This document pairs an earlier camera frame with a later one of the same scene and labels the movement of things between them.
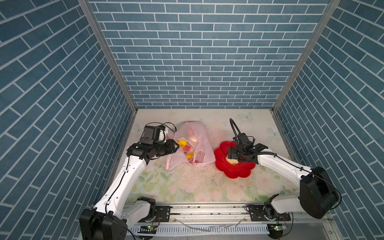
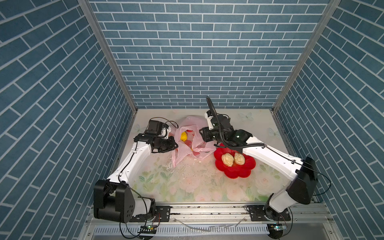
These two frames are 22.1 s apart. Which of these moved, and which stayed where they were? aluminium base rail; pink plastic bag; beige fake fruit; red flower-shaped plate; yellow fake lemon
Moved: beige fake fruit; yellow fake lemon; pink plastic bag
Stayed: red flower-shaped plate; aluminium base rail
